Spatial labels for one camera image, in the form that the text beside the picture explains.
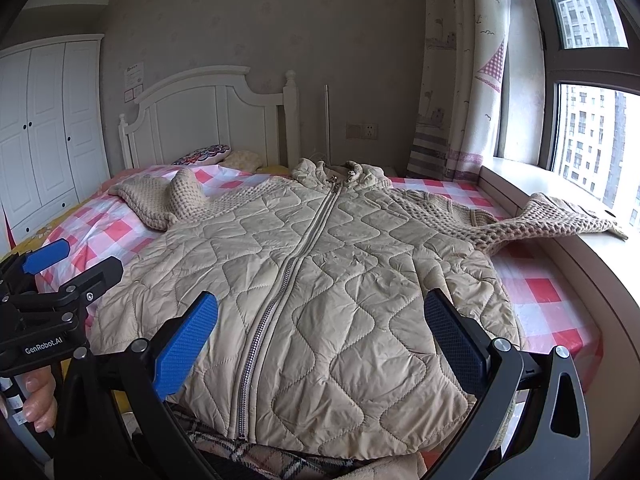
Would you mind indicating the wall socket panel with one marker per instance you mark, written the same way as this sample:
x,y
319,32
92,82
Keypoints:
x,y
362,131

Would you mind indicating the silver lamp pole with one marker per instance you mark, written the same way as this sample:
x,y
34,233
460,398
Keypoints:
x,y
327,123

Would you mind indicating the beige quilted knit-sleeve jacket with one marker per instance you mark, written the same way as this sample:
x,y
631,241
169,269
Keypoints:
x,y
321,344

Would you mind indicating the colourful patterned pillow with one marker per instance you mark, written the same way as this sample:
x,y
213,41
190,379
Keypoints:
x,y
210,155

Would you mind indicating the white wooden headboard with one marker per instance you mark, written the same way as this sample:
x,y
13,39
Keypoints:
x,y
212,105

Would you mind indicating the paper notices on wall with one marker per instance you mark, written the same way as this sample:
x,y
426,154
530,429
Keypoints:
x,y
133,81

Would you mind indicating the patterned beige curtain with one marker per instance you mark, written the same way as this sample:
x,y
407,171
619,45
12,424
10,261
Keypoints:
x,y
457,127

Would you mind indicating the red white checkered bedsheet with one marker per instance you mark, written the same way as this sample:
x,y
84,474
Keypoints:
x,y
547,307

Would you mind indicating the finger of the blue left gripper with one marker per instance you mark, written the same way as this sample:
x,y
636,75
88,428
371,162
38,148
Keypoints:
x,y
38,260
97,277

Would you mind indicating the white wardrobe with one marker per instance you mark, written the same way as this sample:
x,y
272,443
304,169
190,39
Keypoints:
x,y
52,148

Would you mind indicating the person's left hand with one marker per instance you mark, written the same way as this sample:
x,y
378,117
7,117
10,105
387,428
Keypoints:
x,y
40,407

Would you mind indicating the cream pillow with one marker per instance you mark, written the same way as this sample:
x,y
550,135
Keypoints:
x,y
246,161

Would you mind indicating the yellow pillow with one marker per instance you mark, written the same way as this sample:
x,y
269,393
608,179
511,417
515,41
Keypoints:
x,y
274,170

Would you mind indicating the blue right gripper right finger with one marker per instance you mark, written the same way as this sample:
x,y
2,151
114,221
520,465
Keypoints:
x,y
462,341

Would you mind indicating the dark framed window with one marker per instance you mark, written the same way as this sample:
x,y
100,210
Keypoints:
x,y
571,96

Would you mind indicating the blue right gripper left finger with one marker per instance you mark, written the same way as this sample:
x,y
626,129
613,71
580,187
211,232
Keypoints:
x,y
178,343

